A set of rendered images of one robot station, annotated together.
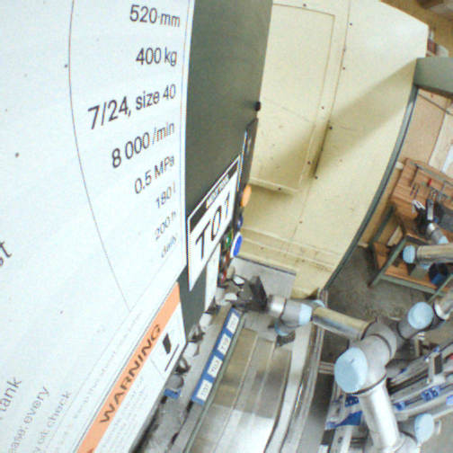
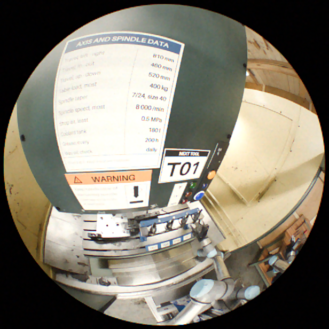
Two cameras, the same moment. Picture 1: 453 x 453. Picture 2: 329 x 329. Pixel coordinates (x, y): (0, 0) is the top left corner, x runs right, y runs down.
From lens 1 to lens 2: 9 cm
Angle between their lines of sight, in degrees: 40
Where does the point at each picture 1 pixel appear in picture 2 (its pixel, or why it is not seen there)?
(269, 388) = (173, 269)
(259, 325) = (195, 246)
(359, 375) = (201, 292)
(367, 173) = (280, 210)
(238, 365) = (174, 252)
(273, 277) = (216, 233)
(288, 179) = (247, 196)
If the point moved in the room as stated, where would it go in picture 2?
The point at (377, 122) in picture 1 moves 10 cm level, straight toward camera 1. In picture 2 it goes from (296, 185) to (294, 185)
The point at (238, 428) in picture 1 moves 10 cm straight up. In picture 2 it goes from (147, 269) to (147, 270)
